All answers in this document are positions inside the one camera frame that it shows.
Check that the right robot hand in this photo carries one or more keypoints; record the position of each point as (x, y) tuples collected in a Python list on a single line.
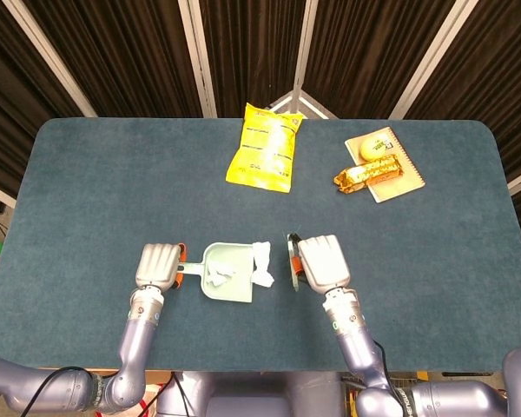
[(323, 262)]

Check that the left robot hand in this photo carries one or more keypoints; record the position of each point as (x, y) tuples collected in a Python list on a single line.
[(156, 265)]

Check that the pale green hand brush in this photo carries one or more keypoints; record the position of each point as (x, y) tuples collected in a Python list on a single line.
[(292, 249)]

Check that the white tissue piece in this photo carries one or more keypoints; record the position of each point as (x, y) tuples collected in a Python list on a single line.
[(262, 265), (219, 273)]

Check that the pale green plastic dustpan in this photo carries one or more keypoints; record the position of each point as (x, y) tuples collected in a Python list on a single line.
[(234, 291)]

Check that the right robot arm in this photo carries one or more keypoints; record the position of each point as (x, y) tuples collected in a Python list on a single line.
[(351, 334)]

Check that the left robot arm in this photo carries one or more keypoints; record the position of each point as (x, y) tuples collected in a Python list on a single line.
[(134, 343)]

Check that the blue felt table cover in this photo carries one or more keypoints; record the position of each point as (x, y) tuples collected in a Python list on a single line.
[(113, 195)]

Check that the golden biscuit pack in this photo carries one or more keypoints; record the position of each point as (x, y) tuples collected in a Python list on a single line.
[(369, 174)]

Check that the beige spiral notebook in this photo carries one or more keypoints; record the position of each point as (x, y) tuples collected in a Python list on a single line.
[(399, 182)]

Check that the brown cardboard box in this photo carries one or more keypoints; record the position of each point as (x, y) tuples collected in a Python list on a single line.
[(156, 377)]

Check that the yellow snack bag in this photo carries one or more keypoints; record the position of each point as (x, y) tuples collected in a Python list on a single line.
[(265, 147)]

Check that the red and white bag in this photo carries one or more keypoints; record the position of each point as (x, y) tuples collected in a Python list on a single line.
[(149, 401)]

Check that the grey robot torso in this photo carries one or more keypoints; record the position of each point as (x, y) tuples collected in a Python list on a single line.
[(252, 399)]

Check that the white partition base foot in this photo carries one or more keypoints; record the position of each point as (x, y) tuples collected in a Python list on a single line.
[(306, 106)]

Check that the dark curtain partition screen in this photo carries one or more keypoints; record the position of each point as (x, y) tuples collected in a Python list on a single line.
[(8, 87), (503, 65), (126, 56), (373, 52), (252, 52)]

